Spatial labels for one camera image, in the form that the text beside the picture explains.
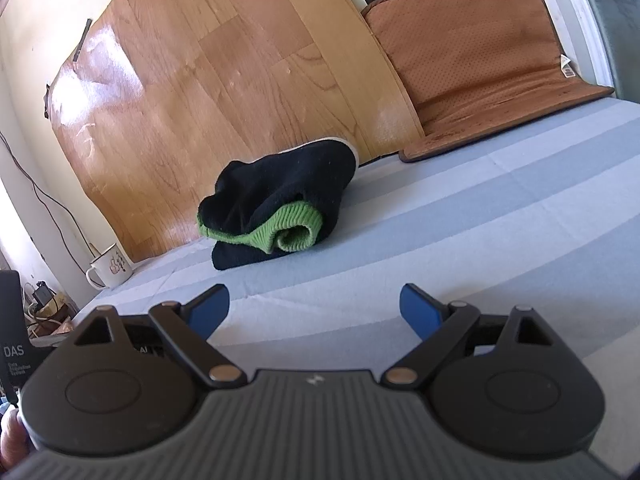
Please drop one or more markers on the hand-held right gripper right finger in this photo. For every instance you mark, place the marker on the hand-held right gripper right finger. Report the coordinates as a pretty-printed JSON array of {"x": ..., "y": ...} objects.
[{"x": 420, "y": 312}]

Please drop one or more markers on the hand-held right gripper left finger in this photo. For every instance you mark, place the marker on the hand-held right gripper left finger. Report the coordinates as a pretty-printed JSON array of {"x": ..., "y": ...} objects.
[{"x": 207, "y": 312}]

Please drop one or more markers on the navy sweater with green trim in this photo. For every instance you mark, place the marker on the navy sweater with green trim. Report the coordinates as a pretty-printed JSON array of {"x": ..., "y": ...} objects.
[{"x": 280, "y": 195}]

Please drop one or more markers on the person's left hand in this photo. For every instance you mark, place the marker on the person's left hand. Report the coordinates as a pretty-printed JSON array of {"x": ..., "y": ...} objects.
[{"x": 12, "y": 442}]

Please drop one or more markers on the black power adapter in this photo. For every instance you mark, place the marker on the black power adapter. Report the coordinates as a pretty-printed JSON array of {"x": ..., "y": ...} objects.
[{"x": 43, "y": 294}]

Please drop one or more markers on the white enamel mug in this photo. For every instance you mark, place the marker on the white enamel mug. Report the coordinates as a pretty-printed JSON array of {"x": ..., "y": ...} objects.
[{"x": 112, "y": 267}]

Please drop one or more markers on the striped light blue bedsheet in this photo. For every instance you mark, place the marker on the striped light blue bedsheet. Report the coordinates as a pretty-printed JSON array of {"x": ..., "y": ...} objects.
[{"x": 475, "y": 210}]

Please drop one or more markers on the wood-pattern vinyl sheet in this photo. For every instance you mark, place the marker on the wood-pattern vinyl sheet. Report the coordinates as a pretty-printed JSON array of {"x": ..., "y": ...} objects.
[{"x": 200, "y": 85}]

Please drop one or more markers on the brown perforated mat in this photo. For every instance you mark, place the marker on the brown perforated mat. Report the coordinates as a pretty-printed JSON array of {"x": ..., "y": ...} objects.
[{"x": 475, "y": 50}]

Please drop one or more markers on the white mat tag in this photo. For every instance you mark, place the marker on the white mat tag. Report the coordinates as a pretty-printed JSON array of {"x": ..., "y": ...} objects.
[{"x": 566, "y": 66}]

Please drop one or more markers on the black tape strip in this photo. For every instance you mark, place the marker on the black tape strip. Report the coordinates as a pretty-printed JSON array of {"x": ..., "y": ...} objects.
[{"x": 82, "y": 40}]

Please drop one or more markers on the white door frame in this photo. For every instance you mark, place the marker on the white door frame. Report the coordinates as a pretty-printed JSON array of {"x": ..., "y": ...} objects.
[{"x": 580, "y": 20}]

